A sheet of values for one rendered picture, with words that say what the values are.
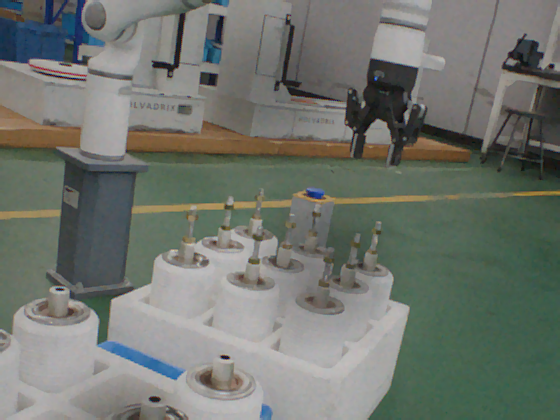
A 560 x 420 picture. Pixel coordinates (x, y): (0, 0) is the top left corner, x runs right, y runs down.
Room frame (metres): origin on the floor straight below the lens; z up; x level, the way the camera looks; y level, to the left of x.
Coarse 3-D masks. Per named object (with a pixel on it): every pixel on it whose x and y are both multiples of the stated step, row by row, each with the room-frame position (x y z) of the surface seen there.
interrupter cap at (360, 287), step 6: (330, 276) 1.07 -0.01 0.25; (336, 276) 1.08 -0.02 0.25; (330, 282) 1.04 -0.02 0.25; (336, 282) 1.06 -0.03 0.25; (354, 282) 1.07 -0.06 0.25; (360, 282) 1.07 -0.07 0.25; (336, 288) 1.02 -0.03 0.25; (342, 288) 1.03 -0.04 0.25; (348, 288) 1.04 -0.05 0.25; (354, 288) 1.04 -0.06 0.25; (360, 288) 1.04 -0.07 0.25; (366, 288) 1.05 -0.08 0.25
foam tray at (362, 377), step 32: (128, 320) 0.96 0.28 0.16; (160, 320) 0.94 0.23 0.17; (192, 320) 0.95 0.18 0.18; (384, 320) 1.11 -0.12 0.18; (160, 352) 0.94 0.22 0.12; (192, 352) 0.92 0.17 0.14; (224, 352) 0.90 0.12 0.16; (256, 352) 0.89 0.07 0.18; (352, 352) 0.95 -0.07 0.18; (384, 352) 1.09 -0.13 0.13; (288, 384) 0.87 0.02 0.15; (320, 384) 0.86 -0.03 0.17; (352, 384) 0.92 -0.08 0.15; (384, 384) 1.15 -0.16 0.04; (288, 416) 0.87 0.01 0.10; (320, 416) 0.85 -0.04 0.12; (352, 416) 0.96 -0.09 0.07
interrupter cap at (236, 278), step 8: (232, 272) 0.99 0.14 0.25; (240, 272) 1.00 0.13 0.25; (232, 280) 0.96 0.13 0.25; (240, 280) 0.98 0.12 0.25; (264, 280) 0.99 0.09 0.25; (272, 280) 0.99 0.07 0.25; (248, 288) 0.94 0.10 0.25; (256, 288) 0.95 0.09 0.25; (264, 288) 0.95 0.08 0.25; (272, 288) 0.97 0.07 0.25
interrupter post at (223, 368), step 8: (216, 360) 0.65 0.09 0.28; (224, 360) 0.65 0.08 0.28; (232, 360) 0.65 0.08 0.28; (216, 368) 0.65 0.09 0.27; (224, 368) 0.64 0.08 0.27; (232, 368) 0.65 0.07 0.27; (216, 376) 0.64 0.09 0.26; (224, 376) 0.64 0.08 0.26; (216, 384) 0.64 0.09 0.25; (224, 384) 0.64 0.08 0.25
